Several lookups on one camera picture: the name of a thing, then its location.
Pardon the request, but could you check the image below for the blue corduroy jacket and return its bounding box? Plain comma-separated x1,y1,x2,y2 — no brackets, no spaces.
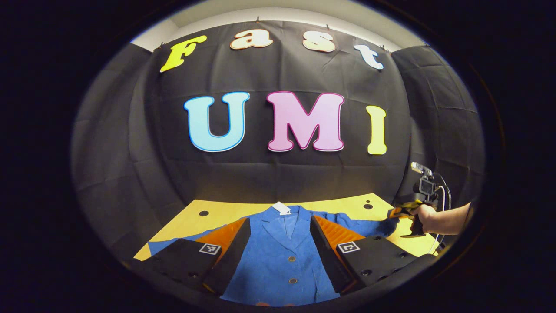
148,205,400,307

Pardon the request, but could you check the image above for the thin white cable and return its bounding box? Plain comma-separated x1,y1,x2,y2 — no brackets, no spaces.
432,185,448,255

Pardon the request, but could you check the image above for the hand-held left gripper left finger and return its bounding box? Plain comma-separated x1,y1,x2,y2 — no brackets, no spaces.
126,217,252,296

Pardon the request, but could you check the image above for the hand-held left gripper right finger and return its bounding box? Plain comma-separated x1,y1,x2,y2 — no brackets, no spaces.
309,215,435,294

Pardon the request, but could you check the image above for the black backdrop cloth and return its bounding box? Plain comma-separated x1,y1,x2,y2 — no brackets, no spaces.
72,20,485,261

